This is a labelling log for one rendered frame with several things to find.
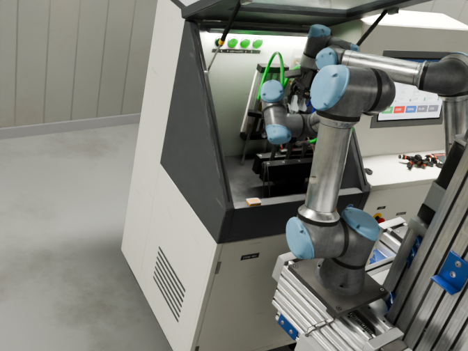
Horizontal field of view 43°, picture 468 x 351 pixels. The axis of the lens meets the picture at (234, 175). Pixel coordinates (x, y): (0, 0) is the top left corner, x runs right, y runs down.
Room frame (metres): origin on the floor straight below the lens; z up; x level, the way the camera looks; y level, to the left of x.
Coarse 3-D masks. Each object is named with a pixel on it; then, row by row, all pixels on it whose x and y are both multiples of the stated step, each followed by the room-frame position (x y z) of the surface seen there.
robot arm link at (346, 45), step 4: (332, 36) 2.12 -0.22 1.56; (328, 40) 2.09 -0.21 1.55; (332, 40) 2.09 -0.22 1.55; (336, 40) 2.09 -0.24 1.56; (340, 40) 2.09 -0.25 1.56; (344, 40) 2.10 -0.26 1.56; (328, 44) 2.08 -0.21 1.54; (332, 44) 2.05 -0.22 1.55; (336, 44) 2.04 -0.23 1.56; (340, 44) 2.04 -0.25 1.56; (344, 44) 2.06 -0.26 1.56; (348, 44) 2.08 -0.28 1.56; (352, 44) 2.08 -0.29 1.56; (344, 48) 2.03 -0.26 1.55; (348, 48) 2.06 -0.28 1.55; (352, 48) 2.06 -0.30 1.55; (356, 48) 2.07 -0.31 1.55
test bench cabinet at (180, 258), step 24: (168, 192) 2.14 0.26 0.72; (168, 216) 2.11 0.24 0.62; (192, 216) 1.95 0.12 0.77; (168, 240) 2.08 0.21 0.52; (192, 240) 1.91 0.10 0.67; (144, 264) 2.23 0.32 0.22; (168, 264) 2.04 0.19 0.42; (192, 264) 1.88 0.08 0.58; (216, 264) 1.79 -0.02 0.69; (144, 288) 2.19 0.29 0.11; (168, 288) 2.00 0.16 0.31; (192, 288) 1.85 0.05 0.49; (168, 312) 1.97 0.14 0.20; (192, 312) 1.82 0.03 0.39; (168, 336) 1.93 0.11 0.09; (192, 336) 1.78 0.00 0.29
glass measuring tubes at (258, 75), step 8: (264, 64) 2.42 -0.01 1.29; (272, 64) 2.45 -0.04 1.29; (256, 72) 2.41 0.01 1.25; (272, 72) 2.42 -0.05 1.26; (280, 72) 2.45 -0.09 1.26; (256, 80) 2.42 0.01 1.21; (280, 80) 2.46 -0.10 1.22; (256, 88) 2.40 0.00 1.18; (256, 96) 2.40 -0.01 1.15; (248, 104) 2.41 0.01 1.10; (248, 120) 2.41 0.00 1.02; (256, 120) 2.42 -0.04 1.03; (248, 128) 2.40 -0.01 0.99; (256, 128) 2.43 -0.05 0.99; (240, 136) 2.41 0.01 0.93; (256, 136) 2.43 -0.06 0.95
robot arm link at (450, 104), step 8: (448, 56) 1.94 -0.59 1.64; (456, 56) 1.93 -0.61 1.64; (464, 56) 1.95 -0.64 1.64; (464, 88) 1.90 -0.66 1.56; (440, 96) 1.93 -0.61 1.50; (448, 96) 1.90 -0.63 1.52; (456, 96) 1.90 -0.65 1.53; (464, 96) 1.90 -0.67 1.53; (448, 104) 1.92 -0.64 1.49; (456, 104) 1.91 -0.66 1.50; (464, 104) 1.91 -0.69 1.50; (448, 112) 1.91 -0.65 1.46; (456, 112) 1.90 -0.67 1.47; (464, 112) 1.91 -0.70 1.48; (448, 120) 1.91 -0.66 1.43; (456, 120) 1.90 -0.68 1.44; (464, 120) 1.90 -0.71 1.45; (448, 128) 1.91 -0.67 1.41; (456, 128) 1.90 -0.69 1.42; (464, 128) 1.90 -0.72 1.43; (448, 136) 1.90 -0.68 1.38; (448, 144) 1.90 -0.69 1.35; (448, 152) 1.90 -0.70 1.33
